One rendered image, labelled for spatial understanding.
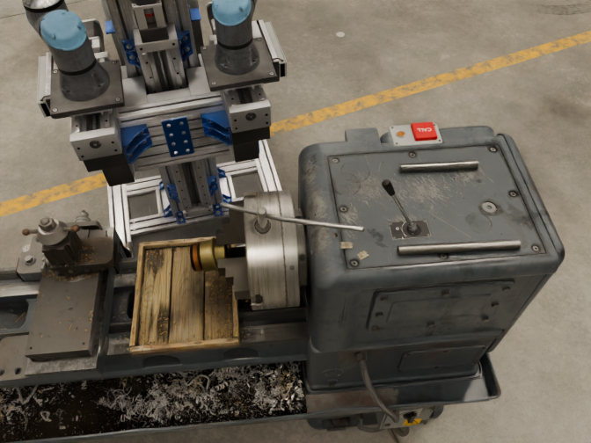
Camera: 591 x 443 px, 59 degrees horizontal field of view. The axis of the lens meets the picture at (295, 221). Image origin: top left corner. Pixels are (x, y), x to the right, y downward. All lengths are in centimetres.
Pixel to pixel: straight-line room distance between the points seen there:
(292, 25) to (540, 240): 307
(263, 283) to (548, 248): 67
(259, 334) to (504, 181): 78
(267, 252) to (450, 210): 46
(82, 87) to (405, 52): 261
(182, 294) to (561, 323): 184
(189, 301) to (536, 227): 96
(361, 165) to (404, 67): 245
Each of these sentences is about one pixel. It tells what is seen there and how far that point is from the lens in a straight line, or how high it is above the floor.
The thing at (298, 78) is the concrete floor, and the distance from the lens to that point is 363.
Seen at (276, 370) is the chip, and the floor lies 59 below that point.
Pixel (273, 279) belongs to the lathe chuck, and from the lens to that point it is 129.
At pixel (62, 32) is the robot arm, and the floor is 138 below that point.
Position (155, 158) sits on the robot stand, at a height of 85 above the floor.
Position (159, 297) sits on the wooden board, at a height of 88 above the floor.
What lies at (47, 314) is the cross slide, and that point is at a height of 97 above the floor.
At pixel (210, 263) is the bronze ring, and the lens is 140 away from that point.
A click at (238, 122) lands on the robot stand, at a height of 107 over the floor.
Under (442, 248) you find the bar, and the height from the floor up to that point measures 128.
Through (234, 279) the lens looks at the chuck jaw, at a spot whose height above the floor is 111.
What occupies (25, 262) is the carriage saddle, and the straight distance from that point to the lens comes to 180.
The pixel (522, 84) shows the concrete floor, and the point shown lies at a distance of 388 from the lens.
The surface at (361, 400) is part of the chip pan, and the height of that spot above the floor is 54.
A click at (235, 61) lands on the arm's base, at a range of 178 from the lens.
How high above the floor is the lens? 228
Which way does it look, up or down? 54 degrees down
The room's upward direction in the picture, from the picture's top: straight up
